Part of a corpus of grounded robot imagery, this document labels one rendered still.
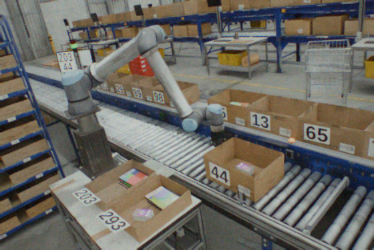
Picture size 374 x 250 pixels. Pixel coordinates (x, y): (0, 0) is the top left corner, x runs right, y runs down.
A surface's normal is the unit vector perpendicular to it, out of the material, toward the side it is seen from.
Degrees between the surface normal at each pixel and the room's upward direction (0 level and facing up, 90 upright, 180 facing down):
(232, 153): 89
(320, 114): 90
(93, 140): 90
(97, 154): 90
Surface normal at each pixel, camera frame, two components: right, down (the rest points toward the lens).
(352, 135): -0.72, 0.38
